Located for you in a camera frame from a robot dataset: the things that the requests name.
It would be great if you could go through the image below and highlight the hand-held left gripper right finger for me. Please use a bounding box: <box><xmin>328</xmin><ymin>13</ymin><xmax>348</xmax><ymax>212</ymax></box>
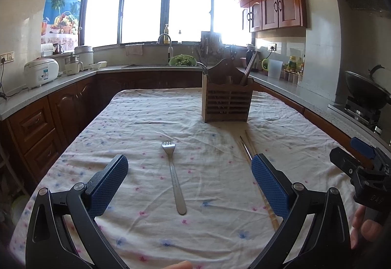
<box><xmin>249</xmin><ymin>153</ymin><xmax>352</xmax><ymax>269</ymax></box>

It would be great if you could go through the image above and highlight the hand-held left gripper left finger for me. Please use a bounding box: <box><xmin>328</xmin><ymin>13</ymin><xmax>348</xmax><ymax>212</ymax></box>
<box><xmin>25</xmin><ymin>154</ymin><xmax>130</xmax><ymax>269</ymax></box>

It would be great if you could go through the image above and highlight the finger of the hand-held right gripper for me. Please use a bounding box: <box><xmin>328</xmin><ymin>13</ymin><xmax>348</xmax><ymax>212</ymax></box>
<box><xmin>330</xmin><ymin>147</ymin><xmax>364</xmax><ymax>179</ymax></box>
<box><xmin>350</xmin><ymin>136</ymin><xmax>379</xmax><ymax>159</ymax></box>

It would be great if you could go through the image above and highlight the pale wooden chopstick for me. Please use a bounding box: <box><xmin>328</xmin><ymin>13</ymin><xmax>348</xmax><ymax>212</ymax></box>
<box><xmin>236</xmin><ymin>140</ymin><xmax>279</xmax><ymax>230</ymax></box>

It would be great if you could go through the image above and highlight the thin metal chopstick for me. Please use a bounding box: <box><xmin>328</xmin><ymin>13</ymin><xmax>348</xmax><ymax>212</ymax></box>
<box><xmin>240</xmin><ymin>136</ymin><xmax>253</xmax><ymax>162</ymax></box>

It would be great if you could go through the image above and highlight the all-steel fork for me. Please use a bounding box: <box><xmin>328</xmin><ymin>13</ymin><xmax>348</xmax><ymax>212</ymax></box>
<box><xmin>161</xmin><ymin>141</ymin><xmax>187</xmax><ymax>215</ymax></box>

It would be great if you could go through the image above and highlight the wooden utensil holder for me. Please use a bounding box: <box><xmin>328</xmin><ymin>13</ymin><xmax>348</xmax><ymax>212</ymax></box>
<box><xmin>202</xmin><ymin>58</ymin><xmax>255</xmax><ymax>123</ymax></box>

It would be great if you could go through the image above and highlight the person's right hand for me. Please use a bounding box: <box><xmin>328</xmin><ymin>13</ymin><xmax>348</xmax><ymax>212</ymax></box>
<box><xmin>351</xmin><ymin>205</ymin><xmax>384</xmax><ymax>249</ymax></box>

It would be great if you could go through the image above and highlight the person's left hand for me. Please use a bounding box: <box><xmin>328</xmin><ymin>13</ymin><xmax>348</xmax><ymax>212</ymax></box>
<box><xmin>160</xmin><ymin>260</ymin><xmax>193</xmax><ymax>269</ymax></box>

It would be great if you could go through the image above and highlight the gas stove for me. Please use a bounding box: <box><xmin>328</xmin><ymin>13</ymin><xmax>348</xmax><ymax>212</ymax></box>
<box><xmin>328</xmin><ymin>97</ymin><xmax>385</xmax><ymax>135</ymax></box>

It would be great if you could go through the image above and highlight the black wok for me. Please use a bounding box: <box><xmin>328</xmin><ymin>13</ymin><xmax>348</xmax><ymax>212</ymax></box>
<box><xmin>345</xmin><ymin>65</ymin><xmax>391</xmax><ymax>110</ymax></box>

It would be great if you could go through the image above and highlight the white floral tablecloth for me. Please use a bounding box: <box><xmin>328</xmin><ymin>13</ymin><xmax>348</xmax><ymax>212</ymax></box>
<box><xmin>9</xmin><ymin>89</ymin><xmax>367</xmax><ymax>269</ymax></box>

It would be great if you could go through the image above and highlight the pale green container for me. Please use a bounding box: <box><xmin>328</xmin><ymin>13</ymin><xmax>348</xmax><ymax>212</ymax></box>
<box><xmin>11</xmin><ymin>195</ymin><xmax>30</xmax><ymax>225</ymax></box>

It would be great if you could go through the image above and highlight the row of spice jars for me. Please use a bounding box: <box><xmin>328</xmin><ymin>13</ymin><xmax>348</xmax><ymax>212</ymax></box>
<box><xmin>283</xmin><ymin>70</ymin><xmax>301</xmax><ymax>84</ymax></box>

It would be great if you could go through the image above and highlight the translucent plastic cup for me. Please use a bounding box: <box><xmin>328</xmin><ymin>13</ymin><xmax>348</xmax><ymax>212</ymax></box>
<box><xmin>269</xmin><ymin>59</ymin><xmax>284</xmax><ymax>78</ymax></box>

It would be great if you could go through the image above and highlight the metal utensil in holder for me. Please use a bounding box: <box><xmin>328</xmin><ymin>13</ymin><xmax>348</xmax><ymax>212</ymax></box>
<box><xmin>240</xmin><ymin>50</ymin><xmax>260</xmax><ymax>86</ymax></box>

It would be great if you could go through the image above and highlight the white kettle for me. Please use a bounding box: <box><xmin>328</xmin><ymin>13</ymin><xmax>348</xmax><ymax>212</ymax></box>
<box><xmin>64</xmin><ymin>53</ymin><xmax>84</xmax><ymax>75</ymax></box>

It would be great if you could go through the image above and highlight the dark brown kettle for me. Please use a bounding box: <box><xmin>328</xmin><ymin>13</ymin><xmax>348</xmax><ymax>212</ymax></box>
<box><xmin>244</xmin><ymin>50</ymin><xmax>260</xmax><ymax>72</ymax></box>

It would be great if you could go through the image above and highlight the white electric pot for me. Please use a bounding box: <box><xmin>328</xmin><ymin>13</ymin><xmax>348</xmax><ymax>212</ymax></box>
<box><xmin>74</xmin><ymin>45</ymin><xmax>95</xmax><ymax>71</ymax></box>

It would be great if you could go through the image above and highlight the white rice cooker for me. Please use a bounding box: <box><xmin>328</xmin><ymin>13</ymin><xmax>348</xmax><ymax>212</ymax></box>
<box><xmin>24</xmin><ymin>57</ymin><xmax>59</xmax><ymax>89</ymax></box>

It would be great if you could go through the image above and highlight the pink hanging towel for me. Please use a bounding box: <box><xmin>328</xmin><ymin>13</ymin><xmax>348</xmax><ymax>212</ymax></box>
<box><xmin>125</xmin><ymin>44</ymin><xmax>143</xmax><ymax>56</ymax></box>

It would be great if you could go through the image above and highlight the bowl of green vegetables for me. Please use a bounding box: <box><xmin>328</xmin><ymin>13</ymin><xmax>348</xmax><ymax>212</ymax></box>
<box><xmin>169</xmin><ymin>54</ymin><xmax>196</xmax><ymax>67</ymax></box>

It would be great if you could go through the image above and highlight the dark utensil rack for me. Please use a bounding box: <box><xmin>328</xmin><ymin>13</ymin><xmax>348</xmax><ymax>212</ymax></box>
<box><xmin>200</xmin><ymin>31</ymin><xmax>222</xmax><ymax>58</ymax></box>

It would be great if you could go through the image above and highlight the steel sink faucet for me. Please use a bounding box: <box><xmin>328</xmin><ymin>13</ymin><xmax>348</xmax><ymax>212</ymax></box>
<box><xmin>157</xmin><ymin>33</ymin><xmax>173</xmax><ymax>65</ymax></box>

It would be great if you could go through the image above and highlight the kitchen window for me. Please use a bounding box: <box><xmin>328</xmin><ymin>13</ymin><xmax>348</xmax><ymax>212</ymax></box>
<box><xmin>81</xmin><ymin>0</ymin><xmax>254</xmax><ymax>49</ymax></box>

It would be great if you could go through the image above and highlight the black power cable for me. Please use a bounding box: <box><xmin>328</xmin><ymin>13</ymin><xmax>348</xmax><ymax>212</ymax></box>
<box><xmin>0</xmin><ymin>61</ymin><xmax>25</xmax><ymax>98</ymax></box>

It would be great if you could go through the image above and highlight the tropical fruit wall poster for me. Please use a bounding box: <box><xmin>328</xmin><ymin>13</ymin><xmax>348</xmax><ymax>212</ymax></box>
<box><xmin>41</xmin><ymin>0</ymin><xmax>84</xmax><ymax>45</ymax></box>

